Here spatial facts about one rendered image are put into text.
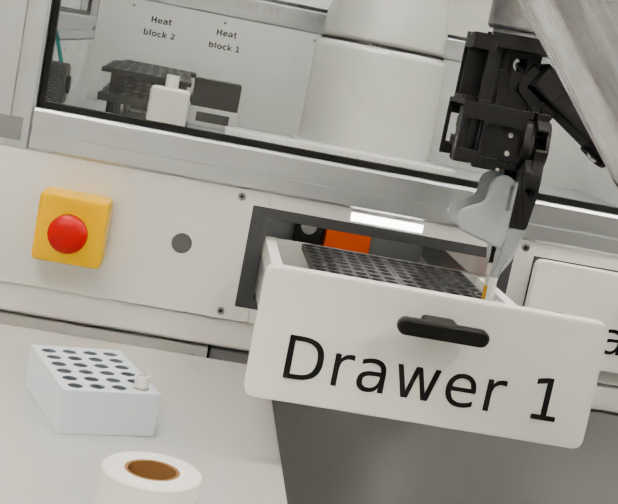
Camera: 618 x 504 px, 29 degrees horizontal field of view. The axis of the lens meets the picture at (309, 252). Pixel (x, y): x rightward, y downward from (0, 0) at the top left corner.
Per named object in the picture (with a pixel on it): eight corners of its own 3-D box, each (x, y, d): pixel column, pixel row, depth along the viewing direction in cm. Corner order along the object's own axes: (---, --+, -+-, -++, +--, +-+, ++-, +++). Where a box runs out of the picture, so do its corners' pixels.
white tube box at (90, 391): (153, 436, 100) (161, 394, 100) (56, 433, 97) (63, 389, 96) (113, 388, 111) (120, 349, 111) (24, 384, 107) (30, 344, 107)
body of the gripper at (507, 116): (436, 158, 110) (463, 27, 108) (525, 175, 110) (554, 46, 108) (452, 167, 102) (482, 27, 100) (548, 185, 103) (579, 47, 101)
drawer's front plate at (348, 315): (581, 450, 100) (611, 325, 98) (242, 395, 97) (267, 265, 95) (575, 443, 102) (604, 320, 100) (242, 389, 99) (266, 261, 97)
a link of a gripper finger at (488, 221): (442, 267, 107) (463, 166, 106) (505, 278, 108) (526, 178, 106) (449, 272, 104) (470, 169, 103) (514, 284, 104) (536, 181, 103)
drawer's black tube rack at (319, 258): (494, 385, 109) (509, 318, 108) (306, 354, 107) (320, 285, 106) (447, 327, 131) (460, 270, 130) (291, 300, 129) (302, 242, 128)
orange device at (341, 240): (367, 263, 166) (375, 224, 165) (290, 249, 165) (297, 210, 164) (363, 257, 171) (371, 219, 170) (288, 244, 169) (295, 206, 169)
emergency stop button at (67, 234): (83, 258, 120) (89, 219, 119) (43, 251, 119) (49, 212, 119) (86, 253, 123) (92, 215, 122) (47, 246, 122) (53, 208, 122)
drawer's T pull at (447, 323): (488, 349, 94) (492, 333, 94) (396, 334, 93) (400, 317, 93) (478, 338, 98) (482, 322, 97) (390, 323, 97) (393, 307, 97)
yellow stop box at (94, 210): (98, 272, 123) (109, 204, 121) (28, 259, 122) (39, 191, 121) (103, 262, 128) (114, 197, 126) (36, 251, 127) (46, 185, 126)
